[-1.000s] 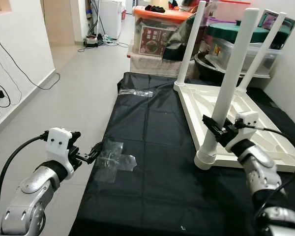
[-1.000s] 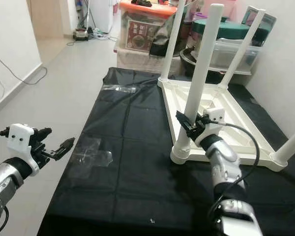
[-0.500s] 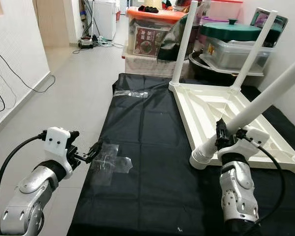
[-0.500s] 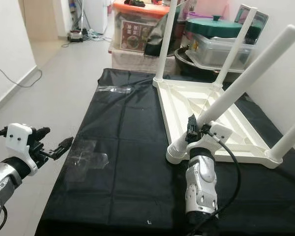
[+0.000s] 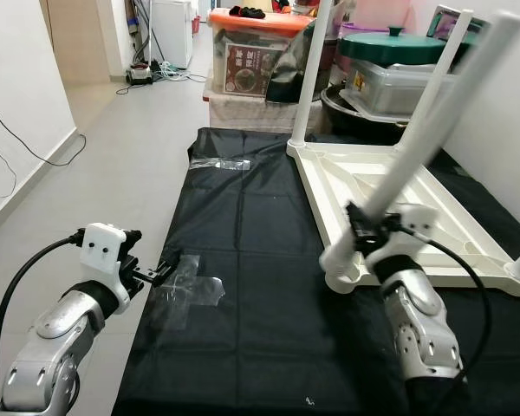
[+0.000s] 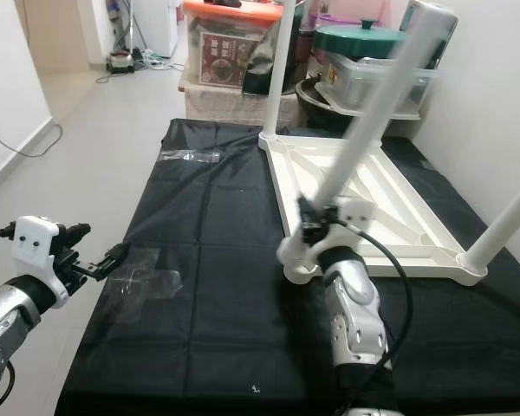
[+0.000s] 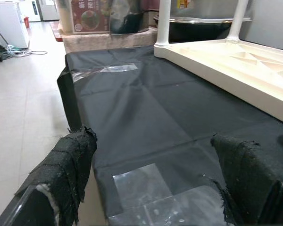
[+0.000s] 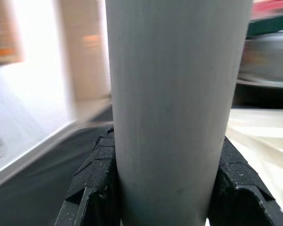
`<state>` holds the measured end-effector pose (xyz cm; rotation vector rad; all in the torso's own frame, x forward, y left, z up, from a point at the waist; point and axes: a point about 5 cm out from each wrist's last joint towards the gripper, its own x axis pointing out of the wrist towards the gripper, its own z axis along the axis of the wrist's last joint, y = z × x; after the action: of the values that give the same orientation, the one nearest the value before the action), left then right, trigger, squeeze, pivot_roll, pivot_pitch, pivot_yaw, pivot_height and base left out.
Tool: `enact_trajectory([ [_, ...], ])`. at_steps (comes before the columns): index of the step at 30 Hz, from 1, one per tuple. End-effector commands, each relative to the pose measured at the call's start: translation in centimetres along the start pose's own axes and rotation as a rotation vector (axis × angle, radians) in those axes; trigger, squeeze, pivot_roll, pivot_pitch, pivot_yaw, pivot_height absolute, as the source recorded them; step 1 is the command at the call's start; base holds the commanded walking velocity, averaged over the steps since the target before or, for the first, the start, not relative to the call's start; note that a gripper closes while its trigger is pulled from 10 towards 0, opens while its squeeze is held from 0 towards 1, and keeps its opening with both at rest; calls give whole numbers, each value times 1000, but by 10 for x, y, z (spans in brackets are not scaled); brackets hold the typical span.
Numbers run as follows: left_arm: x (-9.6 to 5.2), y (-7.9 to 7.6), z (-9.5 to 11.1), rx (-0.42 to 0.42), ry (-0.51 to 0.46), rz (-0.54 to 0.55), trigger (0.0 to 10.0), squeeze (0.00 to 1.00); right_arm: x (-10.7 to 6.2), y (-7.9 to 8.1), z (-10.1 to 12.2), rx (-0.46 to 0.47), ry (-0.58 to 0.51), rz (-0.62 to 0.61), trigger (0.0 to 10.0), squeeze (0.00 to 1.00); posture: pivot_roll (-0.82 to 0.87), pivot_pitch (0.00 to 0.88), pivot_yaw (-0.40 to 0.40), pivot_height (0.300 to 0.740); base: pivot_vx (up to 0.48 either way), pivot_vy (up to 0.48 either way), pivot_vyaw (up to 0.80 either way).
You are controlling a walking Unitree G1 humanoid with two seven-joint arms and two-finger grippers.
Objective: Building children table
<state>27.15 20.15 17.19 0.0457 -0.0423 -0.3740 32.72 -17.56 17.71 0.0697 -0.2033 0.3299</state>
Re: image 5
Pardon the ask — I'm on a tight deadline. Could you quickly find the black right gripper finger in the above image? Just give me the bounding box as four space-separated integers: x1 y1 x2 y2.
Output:
345 204 374 244

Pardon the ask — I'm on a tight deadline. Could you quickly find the white plastic children table top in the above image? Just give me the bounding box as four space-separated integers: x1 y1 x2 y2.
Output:
286 139 520 297

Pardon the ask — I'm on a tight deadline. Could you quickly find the clear tape cross patch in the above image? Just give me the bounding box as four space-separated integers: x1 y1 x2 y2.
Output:
143 253 226 330

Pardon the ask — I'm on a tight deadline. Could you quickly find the black wok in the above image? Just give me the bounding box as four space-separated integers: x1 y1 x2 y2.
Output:
321 85 417 144

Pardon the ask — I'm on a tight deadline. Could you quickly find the clear tape strip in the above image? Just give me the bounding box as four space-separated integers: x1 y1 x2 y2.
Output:
191 156 252 172

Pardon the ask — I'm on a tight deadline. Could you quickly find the black tablecloth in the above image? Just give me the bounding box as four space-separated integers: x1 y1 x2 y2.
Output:
113 126 520 416

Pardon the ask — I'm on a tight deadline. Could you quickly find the clear plastic container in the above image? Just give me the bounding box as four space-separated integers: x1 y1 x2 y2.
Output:
342 61 456 118

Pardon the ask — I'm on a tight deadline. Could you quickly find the beige patterned cloth cover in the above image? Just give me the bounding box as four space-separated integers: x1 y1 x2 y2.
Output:
206 91 304 133

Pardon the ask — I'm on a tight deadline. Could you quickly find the dark curved metal sheet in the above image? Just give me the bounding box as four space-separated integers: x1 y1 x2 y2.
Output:
269 17 339 105

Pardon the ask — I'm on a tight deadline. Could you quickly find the green round pot lid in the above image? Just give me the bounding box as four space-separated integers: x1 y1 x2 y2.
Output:
338 26 456 66

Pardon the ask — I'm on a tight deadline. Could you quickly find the clear storage box orange lid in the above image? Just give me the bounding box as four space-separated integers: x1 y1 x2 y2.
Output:
208 7 317 101

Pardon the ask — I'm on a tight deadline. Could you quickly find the pink plastic container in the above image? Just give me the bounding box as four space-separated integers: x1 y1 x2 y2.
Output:
342 0 434 31

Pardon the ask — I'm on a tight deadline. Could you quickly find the dark printed picture box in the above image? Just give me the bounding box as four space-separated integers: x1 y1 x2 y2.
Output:
429 4 486 44

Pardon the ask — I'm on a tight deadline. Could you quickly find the white appliance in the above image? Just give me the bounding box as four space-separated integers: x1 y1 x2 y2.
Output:
152 0 196 68

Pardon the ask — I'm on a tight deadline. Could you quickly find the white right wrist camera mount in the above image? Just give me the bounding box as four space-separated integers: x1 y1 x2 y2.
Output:
364 205 439 261

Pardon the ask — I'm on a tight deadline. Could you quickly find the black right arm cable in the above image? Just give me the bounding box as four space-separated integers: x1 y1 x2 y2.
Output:
399 224 495 408

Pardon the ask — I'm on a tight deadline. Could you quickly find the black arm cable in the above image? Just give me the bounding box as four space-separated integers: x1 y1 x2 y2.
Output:
0 234 86 416
399 224 495 408

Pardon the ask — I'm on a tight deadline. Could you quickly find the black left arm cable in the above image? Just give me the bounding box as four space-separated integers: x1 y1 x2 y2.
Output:
0 234 86 416

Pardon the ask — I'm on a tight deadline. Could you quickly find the black wall cable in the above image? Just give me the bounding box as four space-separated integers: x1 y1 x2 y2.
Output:
0 100 88 205

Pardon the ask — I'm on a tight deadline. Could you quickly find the tangled floor cable bundle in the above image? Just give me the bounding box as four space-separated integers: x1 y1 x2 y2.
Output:
117 59 211 94

